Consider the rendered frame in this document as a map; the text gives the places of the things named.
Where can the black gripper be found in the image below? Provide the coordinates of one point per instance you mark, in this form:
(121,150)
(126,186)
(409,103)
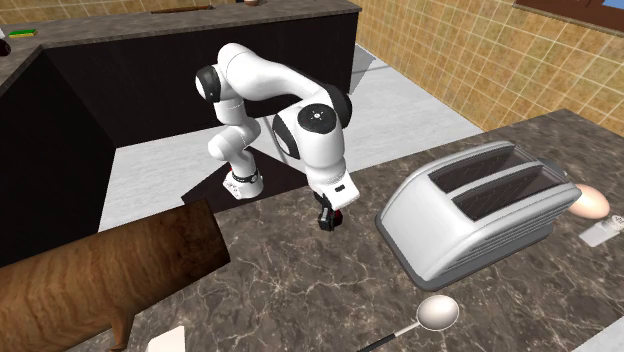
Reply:
(325,218)

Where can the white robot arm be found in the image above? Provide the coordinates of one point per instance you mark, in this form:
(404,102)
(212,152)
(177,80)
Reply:
(317,151)

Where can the small red object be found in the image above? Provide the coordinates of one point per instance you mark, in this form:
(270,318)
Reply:
(337,216)

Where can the dark robot stand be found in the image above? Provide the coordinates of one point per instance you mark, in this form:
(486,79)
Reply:
(278,175)

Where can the silver two-slot toaster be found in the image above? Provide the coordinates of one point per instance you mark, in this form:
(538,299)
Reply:
(438,229)

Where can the white block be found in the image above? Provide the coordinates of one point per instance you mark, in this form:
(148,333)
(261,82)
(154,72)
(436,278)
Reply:
(168,340)

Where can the brown wooden object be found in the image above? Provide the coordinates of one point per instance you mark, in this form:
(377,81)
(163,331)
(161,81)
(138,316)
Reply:
(97,278)

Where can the dark kitchen counter cabinet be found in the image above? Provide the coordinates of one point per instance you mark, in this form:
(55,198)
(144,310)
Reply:
(122,88)

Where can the brown wooden tray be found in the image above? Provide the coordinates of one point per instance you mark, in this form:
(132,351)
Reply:
(183,8)

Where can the beige egg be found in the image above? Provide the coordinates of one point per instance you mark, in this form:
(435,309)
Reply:
(590,201)

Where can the white shaker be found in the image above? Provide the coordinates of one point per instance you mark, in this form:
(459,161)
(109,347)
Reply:
(600,231)

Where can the brown framed window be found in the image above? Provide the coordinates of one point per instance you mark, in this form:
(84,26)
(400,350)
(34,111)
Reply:
(575,10)

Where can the green yellow sponge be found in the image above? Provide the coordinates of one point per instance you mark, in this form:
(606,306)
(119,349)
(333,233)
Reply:
(23,33)

